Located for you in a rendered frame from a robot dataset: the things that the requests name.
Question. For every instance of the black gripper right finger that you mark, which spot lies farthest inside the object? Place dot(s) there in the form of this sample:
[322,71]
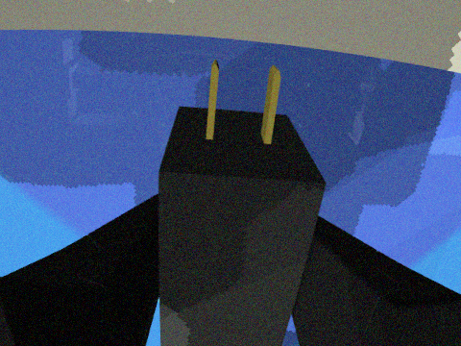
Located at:
[352,295]

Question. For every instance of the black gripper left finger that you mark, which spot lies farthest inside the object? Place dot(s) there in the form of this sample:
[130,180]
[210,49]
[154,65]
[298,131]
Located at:
[101,290]

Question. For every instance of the black two-prong plug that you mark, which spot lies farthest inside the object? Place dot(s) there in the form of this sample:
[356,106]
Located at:
[238,201]

